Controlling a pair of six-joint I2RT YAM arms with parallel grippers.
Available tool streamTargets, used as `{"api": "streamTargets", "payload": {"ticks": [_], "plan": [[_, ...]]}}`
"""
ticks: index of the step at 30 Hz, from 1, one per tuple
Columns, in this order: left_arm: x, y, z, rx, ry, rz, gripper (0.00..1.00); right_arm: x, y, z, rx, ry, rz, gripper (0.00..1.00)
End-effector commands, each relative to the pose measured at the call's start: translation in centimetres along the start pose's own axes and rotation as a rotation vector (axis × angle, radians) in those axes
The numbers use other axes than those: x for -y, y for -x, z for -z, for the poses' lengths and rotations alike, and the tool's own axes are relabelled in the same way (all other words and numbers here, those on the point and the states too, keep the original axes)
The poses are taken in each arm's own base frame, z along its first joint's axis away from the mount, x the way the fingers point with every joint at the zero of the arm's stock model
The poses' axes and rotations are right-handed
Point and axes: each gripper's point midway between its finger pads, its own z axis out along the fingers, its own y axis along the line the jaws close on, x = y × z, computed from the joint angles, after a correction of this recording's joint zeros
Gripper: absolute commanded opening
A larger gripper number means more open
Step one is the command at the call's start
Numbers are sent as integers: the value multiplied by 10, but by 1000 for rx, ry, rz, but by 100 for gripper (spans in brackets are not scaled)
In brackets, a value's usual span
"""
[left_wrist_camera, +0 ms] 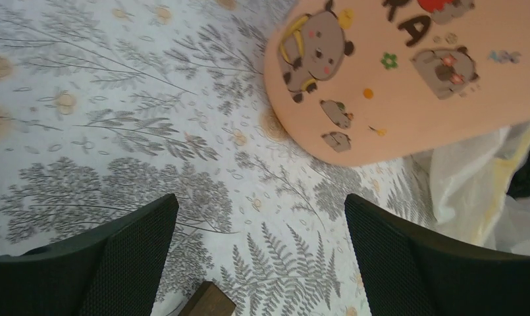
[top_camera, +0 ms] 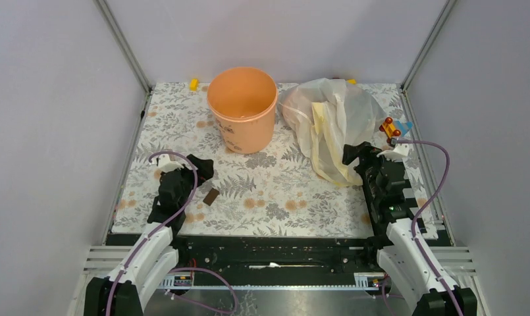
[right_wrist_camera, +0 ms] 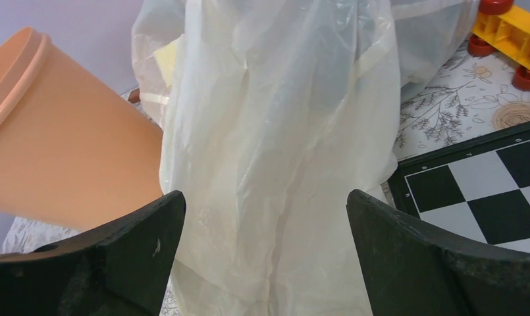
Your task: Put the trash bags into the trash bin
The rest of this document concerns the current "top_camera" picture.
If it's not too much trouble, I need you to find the orange plastic trash bin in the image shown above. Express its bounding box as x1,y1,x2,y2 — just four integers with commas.
207,66,278,154

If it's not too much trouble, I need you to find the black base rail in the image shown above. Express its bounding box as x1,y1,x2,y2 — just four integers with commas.
171,235,389,287

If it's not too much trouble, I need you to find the small brown block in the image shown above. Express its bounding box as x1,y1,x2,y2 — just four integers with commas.
203,188,220,206

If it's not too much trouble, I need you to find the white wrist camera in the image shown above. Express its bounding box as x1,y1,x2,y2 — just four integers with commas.
155,154,183,172
377,144,411,161

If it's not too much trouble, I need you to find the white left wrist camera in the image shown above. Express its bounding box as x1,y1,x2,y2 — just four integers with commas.
155,154,183,172

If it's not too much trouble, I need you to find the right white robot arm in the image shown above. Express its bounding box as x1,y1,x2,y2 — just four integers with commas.
342,142,478,315

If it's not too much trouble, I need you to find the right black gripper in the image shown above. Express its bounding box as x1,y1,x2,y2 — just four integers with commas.
342,142,398,201

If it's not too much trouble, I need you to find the orange toy car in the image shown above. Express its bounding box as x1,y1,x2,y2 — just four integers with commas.
379,117,402,139

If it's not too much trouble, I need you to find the yellowish translucent trash bag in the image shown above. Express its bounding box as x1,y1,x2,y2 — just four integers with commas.
279,78,386,186

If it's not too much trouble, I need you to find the blue toy piece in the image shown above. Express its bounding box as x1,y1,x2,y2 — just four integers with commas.
393,120,413,137

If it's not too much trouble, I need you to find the floral table mat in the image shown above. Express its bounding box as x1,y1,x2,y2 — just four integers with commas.
112,82,439,240

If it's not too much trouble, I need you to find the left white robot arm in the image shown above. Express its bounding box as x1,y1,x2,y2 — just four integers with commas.
84,151,214,315

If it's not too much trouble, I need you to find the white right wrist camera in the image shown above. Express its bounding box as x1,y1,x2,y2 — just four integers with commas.
377,144,411,161

